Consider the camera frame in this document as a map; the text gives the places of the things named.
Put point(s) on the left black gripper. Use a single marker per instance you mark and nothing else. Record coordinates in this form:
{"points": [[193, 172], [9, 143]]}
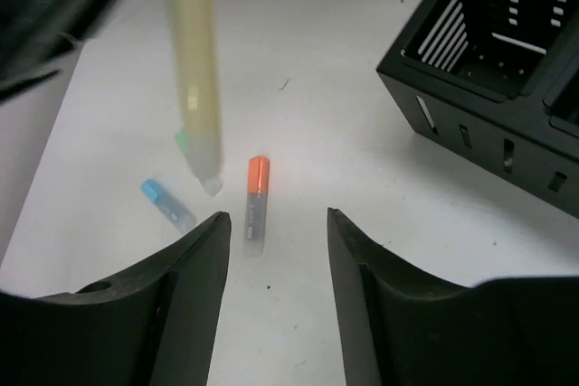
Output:
{"points": [[36, 34]]}

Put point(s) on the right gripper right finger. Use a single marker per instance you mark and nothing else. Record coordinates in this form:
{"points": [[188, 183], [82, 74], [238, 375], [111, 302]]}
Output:
{"points": [[400, 325]]}

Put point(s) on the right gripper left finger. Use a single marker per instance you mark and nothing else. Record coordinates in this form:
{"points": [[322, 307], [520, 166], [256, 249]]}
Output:
{"points": [[153, 323]]}

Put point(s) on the yellow highlighter pen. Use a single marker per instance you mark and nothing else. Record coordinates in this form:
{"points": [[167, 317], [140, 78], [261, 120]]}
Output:
{"points": [[192, 30]]}

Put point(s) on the orange highlighter pen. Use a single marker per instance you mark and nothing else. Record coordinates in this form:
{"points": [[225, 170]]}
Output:
{"points": [[256, 204]]}

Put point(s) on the blue highlighter pen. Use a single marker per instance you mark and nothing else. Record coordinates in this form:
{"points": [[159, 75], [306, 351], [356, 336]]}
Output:
{"points": [[179, 216]]}

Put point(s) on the green highlighter pen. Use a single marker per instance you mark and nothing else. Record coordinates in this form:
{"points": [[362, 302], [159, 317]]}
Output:
{"points": [[181, 141]]}

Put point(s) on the black two-compartment organizer box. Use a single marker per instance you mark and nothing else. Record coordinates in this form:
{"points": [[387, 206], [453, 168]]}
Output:
{"points": [[495, 81]]}

